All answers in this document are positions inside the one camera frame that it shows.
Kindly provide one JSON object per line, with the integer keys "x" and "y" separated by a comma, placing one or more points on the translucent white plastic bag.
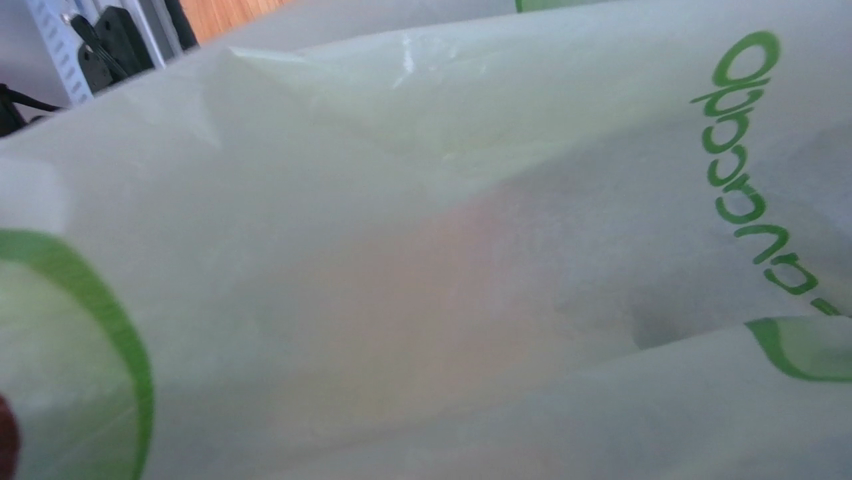
{"x": 433, "y": 240}

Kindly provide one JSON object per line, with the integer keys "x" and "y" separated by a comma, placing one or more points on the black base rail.
{"x": 56, "y": 55}

